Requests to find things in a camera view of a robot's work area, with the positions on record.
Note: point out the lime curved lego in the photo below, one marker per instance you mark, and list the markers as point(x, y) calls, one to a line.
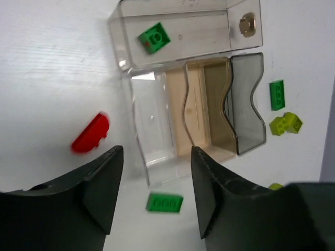
point(294, 123)

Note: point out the lime flat square lego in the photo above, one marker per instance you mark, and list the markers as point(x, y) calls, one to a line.
point(278, 126)

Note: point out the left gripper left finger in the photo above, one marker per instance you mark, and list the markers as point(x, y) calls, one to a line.
point(72, 212)

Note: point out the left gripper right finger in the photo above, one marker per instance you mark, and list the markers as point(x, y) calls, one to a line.
point(237, 214)

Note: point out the amber transparent container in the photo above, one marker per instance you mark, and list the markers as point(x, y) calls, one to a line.
point(197, 93)

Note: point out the gold knob on container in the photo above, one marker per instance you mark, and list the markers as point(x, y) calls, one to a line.
point(247, 25)

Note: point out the grey smoky container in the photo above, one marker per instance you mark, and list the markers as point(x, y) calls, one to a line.
point(249, 127)

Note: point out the green long lego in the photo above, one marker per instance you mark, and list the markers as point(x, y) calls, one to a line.
point(277, 95)
point(164, 202)

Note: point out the lime lego near front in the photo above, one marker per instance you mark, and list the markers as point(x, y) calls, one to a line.
point(275, 186)

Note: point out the green square lego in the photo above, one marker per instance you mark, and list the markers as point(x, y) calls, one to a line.
point(154, 38)

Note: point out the red curved lego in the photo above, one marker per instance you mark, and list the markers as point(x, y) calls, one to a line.
point(91, 136)

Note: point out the long clear smoky container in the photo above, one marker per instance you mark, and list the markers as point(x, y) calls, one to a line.
point(196, 28)

